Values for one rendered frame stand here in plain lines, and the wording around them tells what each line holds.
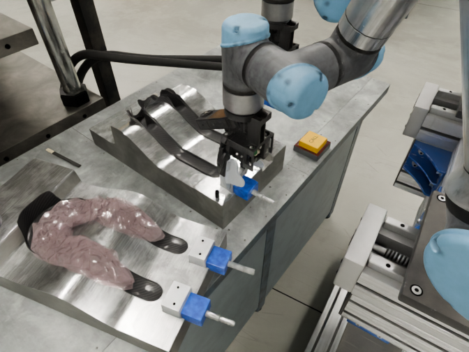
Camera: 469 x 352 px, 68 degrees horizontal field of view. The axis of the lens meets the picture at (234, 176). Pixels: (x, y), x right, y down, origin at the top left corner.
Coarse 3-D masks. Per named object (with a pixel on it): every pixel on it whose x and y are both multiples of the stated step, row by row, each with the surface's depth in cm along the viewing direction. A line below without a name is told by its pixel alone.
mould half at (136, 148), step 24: (144, 96) 111; (192, 96) 99; (120, 120) 90; (168, 120) 92; (96, 144) 103; (120, 144) 92; (144, 144) 87; (192, 144) 91; (216, 144) 91; (144, 168) 91; (168, 168) 85; (192, 168) 84; (168, 192) 90; (192, 192) 81; (216, 216) 80
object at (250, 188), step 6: (240, 168) 79; (240, 174) 78; (246, 180) 78; (252, 180) 78; (222, 186) 80; (234, 186) 77; (246, 186) 77; (252, 186) 77; (234, 192) 78; (240, 192) 77; (246, 192) 76; (252, 192) 77; (258, 192) 77; (246, 198) 77; (264, 198) 76; (270, 198) 75
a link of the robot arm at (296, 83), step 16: (256, 48) 51; (272, 48) 50; (304, 48) 50; (320, 48) 50; (256, 64) 50; (272, 64) 48; (288, 64) 47; (304, 64) 46; (320, 64) 49; (336, 64) 50; (256, 80) 50; (272, 80) 47; (288, 80) 46; (304, 80) 45; (320, 80) 46; (336, 80) 52; (272, 96) 48; (288, 96) 46; (304, 96) 46; (320, 96) 48; (288, 112) 48; (304, 112) 49
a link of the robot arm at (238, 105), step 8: (224, 96) 60; (232, 96) 58; (240, 96) 58; (248, 96) 58; (256, 96) 58; (224, 104) 61; (232, 104) 59; (240, 104) 59; (248, 104) 59; (256, 104) 60; (232, 112) 61; (240, 112) 60; (248, 112) 60
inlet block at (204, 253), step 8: (200, 240) 70; (208, 240) 70; (192, 248) 69; (200, 248) 69; (208, 248) 69; (216, 248) 71; (192, 256) 68; (200, 256) 68; (208, 256) 69; (216, 256) 69; (224, 256) 69; (200, 264) 69; (208, 264) 68; (216, 264) 68; (224, 264) 68; (232, 264) 69; (216, 272) 70; (224, 272) 69; (248, 272) 68
